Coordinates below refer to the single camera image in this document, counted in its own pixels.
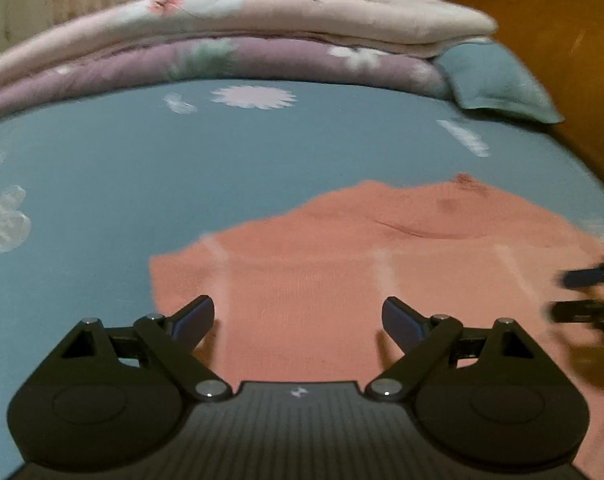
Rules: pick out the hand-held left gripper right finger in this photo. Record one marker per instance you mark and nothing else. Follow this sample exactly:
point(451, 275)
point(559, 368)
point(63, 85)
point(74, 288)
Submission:
point(400, 321)

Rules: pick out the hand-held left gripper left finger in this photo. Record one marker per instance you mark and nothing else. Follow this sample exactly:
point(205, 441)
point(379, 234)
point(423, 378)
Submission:
point(197, 319)

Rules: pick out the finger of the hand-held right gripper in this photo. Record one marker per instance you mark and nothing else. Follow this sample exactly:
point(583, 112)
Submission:
point(576, 312)
point(581, 279)

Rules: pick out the pink knit sweater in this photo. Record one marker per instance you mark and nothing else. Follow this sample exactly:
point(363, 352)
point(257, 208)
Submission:
point(332, 285)

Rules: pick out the blue printed pillow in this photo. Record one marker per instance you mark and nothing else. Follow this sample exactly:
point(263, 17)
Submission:
point(491, 85)

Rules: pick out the wooden bed headboard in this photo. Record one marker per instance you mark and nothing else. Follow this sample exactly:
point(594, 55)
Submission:
point(556, 35)

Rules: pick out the pink floral quilt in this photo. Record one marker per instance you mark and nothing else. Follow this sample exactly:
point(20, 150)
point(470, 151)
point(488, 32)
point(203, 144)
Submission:
point(282, 15)

